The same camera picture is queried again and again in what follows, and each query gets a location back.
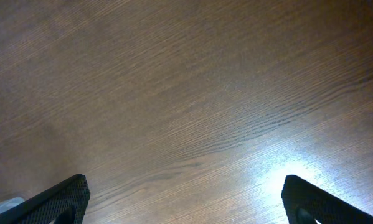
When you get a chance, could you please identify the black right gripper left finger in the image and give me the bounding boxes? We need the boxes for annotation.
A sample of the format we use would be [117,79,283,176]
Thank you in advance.
[0,174,90,224]

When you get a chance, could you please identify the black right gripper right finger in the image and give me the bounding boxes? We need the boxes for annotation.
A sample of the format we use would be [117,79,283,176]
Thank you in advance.
[281,175,373,224]

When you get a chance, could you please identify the clear plastic container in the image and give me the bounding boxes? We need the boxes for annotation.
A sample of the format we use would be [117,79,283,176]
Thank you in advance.
[0,197,25,214]

